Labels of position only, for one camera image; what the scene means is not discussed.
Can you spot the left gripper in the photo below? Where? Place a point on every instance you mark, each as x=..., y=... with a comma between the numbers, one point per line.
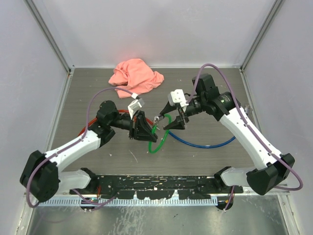
x=140, y=129

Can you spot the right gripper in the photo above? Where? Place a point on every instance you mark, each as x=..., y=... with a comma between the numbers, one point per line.
x=178, y=123

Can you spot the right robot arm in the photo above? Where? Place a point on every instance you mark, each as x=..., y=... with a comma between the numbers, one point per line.
x=270, y=168

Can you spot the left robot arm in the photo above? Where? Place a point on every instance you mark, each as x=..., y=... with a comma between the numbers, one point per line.
x=44, y=175

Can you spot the pink cloth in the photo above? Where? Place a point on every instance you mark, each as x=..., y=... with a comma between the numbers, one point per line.
x=135, y=76

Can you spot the blue cable lock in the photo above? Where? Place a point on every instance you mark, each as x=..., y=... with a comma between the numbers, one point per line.
x=207, y=146

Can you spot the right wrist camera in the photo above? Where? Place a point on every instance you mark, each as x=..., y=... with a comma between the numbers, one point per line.
x=177, y=97

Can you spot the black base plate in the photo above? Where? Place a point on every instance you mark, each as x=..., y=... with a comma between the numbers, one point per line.
x=156, y=187

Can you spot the slotted cable duct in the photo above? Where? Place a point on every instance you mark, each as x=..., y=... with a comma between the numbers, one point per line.
x=174, y=201

